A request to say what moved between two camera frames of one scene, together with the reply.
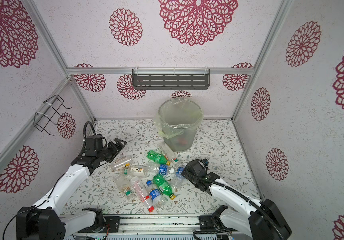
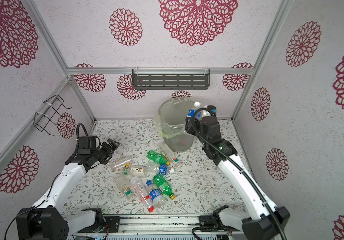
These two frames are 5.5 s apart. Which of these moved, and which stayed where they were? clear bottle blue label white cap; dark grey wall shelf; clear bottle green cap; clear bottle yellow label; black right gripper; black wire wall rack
Moved: clear bottle blue label white cap; black right gripper
Stayed: clear bottle yellow label; dark grey wall shelf; black wire wall rack; clear bottle green cap
